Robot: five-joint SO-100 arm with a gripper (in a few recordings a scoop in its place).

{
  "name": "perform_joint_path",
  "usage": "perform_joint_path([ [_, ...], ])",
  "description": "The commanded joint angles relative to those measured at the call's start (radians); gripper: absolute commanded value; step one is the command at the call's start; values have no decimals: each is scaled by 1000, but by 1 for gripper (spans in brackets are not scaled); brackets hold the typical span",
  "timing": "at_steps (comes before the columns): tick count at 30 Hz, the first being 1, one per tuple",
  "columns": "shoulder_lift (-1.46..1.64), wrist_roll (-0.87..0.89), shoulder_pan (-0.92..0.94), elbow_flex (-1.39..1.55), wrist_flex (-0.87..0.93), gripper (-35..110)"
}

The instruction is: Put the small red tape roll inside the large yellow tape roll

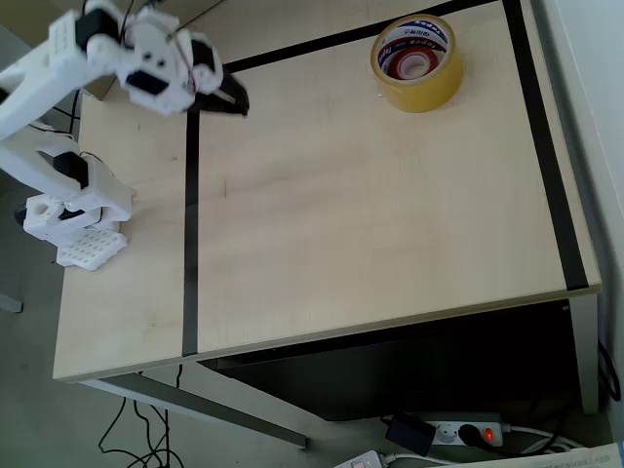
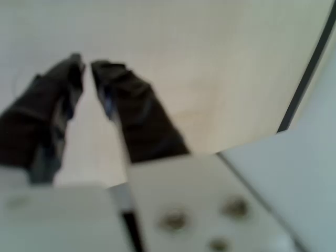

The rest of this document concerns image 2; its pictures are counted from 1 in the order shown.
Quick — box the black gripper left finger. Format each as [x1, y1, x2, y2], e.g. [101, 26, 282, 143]
[0, 53, 86, 184]

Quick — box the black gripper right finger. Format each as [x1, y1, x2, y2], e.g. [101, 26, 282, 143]
[90, 60, 302, 252]

